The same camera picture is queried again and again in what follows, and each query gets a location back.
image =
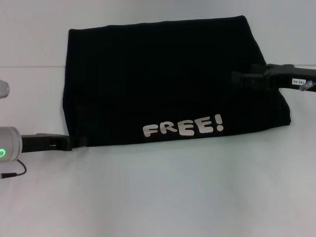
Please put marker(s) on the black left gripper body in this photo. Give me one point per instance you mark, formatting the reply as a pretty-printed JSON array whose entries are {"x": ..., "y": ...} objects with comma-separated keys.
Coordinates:
[{"x": 42, "y": 143}]

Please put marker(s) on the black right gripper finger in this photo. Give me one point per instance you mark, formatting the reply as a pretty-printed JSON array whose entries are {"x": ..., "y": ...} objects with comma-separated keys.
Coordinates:
[
  {"x": 258, "y": 68},
  {"x": 249, "y": 79}
]

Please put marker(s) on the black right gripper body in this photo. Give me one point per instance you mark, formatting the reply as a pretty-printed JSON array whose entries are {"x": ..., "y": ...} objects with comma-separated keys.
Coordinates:
[{"x": 284, "y": 76}]

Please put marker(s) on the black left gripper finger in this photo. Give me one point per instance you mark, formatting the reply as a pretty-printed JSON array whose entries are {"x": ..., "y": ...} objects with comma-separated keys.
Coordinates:
[{"x": 79, "y": 143}]

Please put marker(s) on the black shirt with FREE print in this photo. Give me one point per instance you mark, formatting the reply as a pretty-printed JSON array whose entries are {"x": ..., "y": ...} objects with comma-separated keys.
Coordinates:
[{"x": 160, "y": 81}]

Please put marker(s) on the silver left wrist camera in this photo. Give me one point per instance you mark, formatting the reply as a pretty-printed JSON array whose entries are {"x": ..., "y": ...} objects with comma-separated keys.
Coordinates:
[{"x": 3, "y": 89}]

